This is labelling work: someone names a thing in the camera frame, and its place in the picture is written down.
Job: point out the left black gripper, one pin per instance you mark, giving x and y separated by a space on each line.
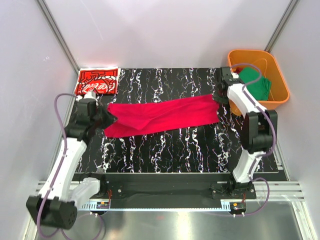
104 117

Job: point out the aluminium corner post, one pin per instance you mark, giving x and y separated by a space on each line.
45 10
288 12

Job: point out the green t-shirt in basket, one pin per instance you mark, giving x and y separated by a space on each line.
260 90

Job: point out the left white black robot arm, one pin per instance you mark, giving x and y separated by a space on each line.
56 205

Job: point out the folded red patterned t-shirt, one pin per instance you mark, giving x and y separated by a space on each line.
102 81

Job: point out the left aluminium corner post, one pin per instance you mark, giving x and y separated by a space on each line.
45 10

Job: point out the orange plastic basket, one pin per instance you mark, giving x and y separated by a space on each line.
279 91

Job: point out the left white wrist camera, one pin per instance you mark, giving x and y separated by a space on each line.
89 95

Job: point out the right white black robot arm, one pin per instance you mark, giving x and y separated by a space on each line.
258 134

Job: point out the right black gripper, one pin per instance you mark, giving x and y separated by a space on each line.
218 97

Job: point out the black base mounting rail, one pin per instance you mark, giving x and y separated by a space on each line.
170 191

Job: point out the crimson red polo shirt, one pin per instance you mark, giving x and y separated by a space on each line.
149 118

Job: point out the right aluminium corner post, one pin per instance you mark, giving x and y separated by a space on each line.
288 12

